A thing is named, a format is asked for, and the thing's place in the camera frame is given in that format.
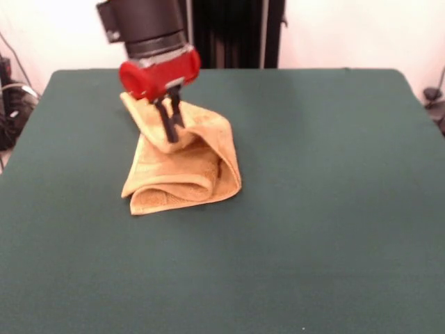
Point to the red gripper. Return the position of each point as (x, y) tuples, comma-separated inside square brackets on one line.
[(160, 76)]

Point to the tan terry towel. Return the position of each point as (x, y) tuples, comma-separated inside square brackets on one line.
[(208, 156)]

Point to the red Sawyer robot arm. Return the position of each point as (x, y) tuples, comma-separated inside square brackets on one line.
[(146, 21)]

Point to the black equipment bundle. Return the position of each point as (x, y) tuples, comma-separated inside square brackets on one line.
[(14, 118)]

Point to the dark green table cloth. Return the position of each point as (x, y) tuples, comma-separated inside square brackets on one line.
[(313, 208)]

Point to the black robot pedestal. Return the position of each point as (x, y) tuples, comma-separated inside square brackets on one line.
[(236, 35)]

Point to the black wall plug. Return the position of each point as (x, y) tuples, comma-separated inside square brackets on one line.
[(5, 66)]

